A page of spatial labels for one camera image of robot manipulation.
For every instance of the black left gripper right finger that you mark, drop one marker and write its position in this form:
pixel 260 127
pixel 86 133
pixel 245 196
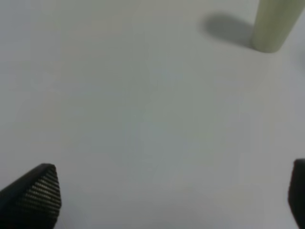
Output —
pixel 296 193

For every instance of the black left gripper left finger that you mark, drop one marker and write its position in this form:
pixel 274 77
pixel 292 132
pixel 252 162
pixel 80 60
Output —
pixel 33 201

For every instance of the pale yellow-green plastic cup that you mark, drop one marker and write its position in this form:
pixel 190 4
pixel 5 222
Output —
pixel 273 23

